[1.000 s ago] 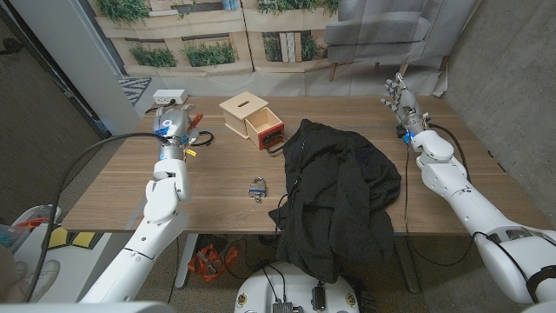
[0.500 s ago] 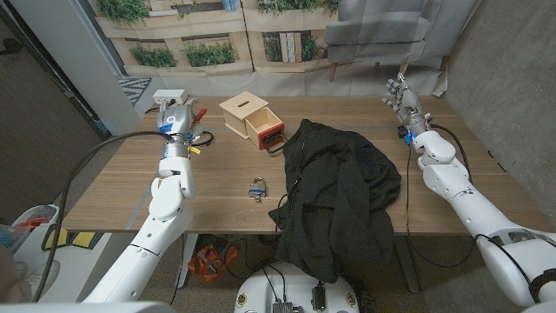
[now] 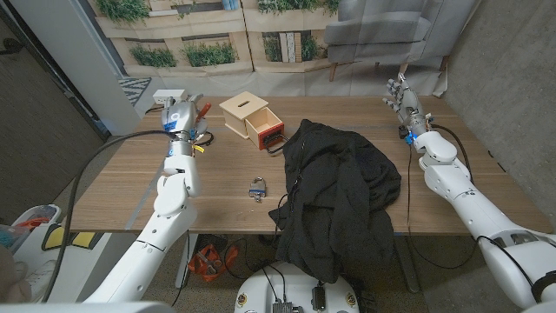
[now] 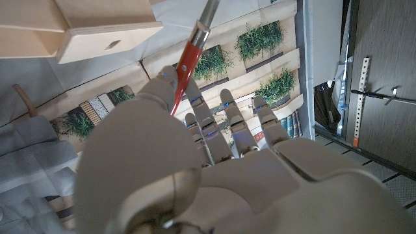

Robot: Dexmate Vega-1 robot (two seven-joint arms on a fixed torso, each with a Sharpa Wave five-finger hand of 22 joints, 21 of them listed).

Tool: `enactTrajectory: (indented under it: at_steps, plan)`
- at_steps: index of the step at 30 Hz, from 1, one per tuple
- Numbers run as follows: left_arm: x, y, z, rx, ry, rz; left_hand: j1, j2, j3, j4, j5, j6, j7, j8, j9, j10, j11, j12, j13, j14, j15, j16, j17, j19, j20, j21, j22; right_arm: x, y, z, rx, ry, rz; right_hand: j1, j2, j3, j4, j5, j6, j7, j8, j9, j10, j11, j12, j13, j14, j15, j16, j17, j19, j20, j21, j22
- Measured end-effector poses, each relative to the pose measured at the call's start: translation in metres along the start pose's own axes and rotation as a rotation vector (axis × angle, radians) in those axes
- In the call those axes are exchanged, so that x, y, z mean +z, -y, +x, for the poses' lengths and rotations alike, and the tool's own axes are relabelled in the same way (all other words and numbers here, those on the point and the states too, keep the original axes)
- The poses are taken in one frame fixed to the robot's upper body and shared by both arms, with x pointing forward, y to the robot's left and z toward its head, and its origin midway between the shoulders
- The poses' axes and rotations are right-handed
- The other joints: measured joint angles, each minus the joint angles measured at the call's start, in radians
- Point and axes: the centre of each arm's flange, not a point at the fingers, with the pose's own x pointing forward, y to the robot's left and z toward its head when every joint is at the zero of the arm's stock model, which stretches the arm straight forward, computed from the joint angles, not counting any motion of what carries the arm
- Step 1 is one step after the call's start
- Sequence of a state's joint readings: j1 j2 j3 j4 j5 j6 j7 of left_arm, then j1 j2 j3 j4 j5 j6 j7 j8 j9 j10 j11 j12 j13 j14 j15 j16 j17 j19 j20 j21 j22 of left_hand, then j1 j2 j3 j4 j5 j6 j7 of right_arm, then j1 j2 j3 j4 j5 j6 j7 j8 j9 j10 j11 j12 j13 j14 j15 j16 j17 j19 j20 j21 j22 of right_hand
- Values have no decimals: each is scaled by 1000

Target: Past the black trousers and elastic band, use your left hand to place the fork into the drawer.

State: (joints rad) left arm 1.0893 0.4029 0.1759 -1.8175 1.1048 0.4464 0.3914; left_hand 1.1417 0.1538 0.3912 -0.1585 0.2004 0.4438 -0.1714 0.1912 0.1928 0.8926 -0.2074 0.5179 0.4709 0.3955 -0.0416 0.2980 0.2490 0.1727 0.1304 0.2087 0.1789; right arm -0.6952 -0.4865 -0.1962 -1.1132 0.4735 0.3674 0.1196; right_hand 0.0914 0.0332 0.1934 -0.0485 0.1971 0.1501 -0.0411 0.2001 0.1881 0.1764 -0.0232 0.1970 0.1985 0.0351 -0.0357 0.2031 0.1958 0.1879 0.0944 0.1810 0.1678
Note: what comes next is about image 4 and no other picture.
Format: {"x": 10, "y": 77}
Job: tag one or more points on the perforated metal strip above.
{"x": 360, "y": 97}

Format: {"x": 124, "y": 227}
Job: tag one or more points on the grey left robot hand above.
{"x": 260, "y": 195}

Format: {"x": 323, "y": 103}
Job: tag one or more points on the black rod with clip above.
{"x": 373, "y": 96}

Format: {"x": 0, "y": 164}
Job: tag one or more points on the dark wood-grain door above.
{"x": 390, "y": 48}

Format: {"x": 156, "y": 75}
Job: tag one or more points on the wooden box with slot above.
{"x": 97, "y": 42}

